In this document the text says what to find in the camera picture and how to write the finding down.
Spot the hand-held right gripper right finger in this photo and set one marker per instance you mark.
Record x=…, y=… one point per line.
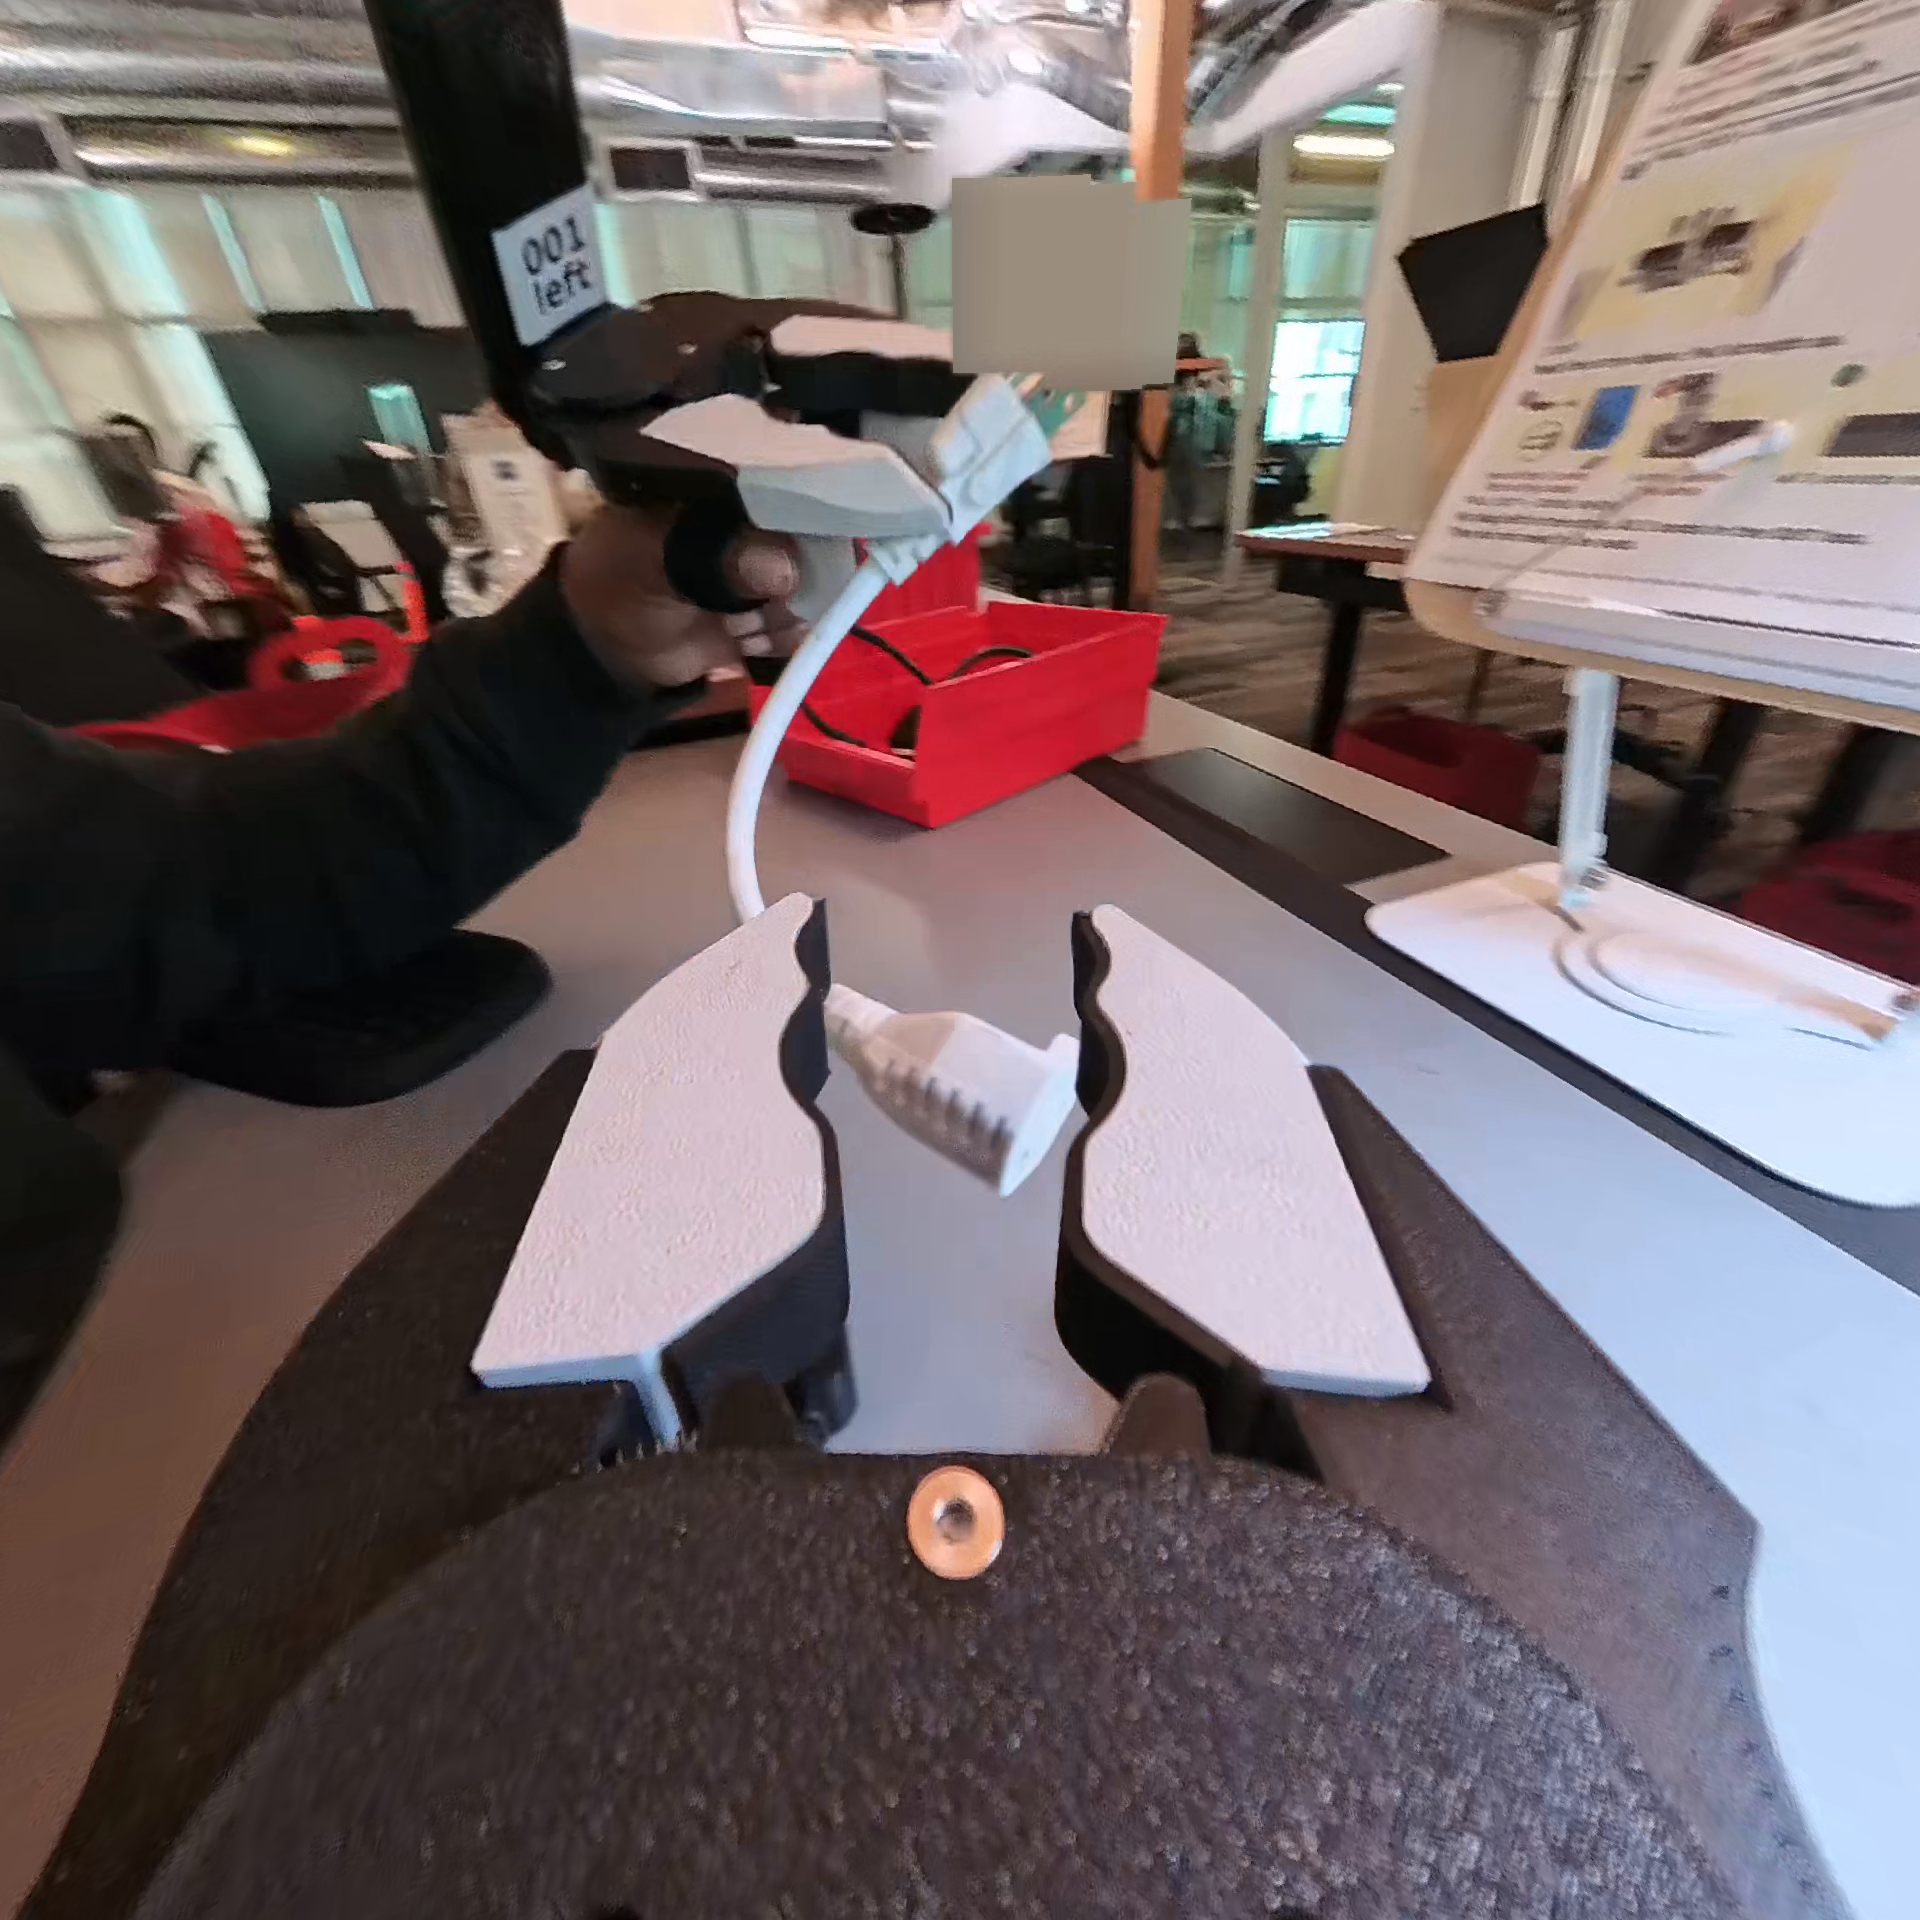
x=1243, y=1184

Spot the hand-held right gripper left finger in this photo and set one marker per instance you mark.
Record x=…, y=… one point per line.
x=674, y=1170

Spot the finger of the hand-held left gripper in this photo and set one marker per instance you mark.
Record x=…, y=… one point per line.
x=826, y=487
x=863, y=339

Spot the red storage bin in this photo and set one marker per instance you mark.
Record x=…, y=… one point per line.
x=1441, y=764
x=1844, y=901
x=1019, y=704

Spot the person's left forearm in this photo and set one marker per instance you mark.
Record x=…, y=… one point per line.
x=300, y=840

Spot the person's left hand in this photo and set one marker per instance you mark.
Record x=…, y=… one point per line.
x=629, y=599

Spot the black office chair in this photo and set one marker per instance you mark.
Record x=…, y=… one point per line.
x=1065, y=524

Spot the white standing banner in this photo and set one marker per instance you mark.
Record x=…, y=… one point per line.
x=509, y=493

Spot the dark partition screen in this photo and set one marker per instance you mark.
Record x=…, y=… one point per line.
x=300, y=405

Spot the wooden pillar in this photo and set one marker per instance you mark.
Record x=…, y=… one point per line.
x=1162, y=89

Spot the wooden desk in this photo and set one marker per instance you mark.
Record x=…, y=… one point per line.
x=1320, y=537

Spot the red plastic chair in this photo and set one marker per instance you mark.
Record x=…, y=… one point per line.
x=339, y=660

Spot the black square panel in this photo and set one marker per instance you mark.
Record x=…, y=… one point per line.
x=1476, y=283

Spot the person's black clothed torso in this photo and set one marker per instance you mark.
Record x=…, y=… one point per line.
x=44, y=1231

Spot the white poster display stand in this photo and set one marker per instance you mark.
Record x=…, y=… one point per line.
x=1724, y=299

